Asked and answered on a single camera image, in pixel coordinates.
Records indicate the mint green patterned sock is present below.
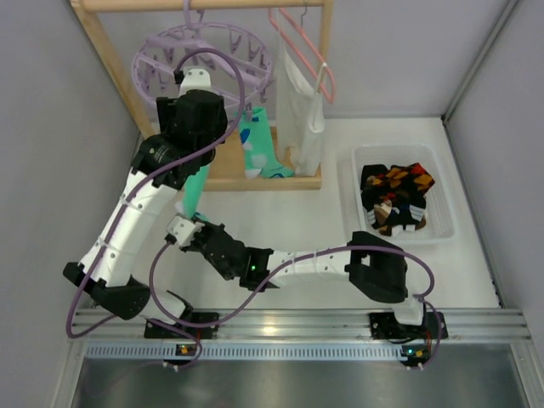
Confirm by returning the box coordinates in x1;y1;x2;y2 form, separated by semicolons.
175;165;210;219

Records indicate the purple round clip hanger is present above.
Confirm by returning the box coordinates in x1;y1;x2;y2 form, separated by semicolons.
131;0;274;111

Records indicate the brown striped sock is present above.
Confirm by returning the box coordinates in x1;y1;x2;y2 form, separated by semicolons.
373;197;400;236

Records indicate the black red argyle sock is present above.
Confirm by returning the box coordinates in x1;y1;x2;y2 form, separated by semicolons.
408;162;436;196
377;167;417;201

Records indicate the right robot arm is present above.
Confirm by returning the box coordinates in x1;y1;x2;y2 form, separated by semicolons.
178;222;425;326

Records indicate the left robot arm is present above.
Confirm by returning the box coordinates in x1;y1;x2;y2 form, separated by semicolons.
63;89;228;324

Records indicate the white cloth on hanger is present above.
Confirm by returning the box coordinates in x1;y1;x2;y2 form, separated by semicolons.
275;47;325;177

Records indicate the pink clothes hanger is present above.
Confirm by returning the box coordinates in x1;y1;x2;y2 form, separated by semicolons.
268;1;337;105

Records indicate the black sock with white stripes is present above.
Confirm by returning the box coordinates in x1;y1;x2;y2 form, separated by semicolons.
360;164;388;227

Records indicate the white plastic laundry basket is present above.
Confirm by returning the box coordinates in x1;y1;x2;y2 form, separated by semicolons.
337;144;457;247

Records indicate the aluminium corner profile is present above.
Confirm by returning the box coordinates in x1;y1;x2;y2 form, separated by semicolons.
440;0;523;128

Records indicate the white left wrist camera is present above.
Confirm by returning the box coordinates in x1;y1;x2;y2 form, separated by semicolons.
176;67;212;97

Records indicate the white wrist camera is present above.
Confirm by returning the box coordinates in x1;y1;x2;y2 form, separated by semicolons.
176;67;212;97
165;215;204;247

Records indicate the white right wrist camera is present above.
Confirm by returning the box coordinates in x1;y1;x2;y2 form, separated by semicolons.
165;215;204;247

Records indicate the wooden drying rack frame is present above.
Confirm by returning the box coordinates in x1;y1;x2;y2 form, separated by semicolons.
71;1;336;191

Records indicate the white slotted cable duct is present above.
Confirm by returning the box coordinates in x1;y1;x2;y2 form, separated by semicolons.
87;342;518;363

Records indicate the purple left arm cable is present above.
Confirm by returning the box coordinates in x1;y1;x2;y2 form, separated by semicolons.
64;47;247;339

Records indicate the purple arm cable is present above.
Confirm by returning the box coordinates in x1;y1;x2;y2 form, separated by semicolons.
150;237;435;328
64;47;247;339

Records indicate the aluminium mounting rail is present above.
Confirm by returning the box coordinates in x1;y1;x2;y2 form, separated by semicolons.
74;308;532;343

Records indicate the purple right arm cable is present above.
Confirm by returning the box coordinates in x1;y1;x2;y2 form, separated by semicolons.
150;237;435;328

